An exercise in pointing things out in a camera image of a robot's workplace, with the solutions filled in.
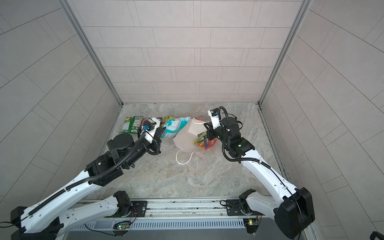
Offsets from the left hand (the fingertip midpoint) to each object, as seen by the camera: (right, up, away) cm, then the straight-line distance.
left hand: (166, 126), depth 60 cm
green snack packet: (-32, -2, +39) cm, 51 cm away
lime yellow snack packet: (+15, -8, +28) cm, 32 cm away
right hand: (+16, 0, +14) cm, 21 cm away
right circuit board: (+39, -46, +9) cm, 60 cm away
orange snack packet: (+15, -12, +24) cm, 30 cm away
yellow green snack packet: (-9, +2, +43) cm, 45 cm away
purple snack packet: (-26, +1, +42) cm, 50 cm away
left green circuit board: (-20, -44, +4) cm, 48 cm away
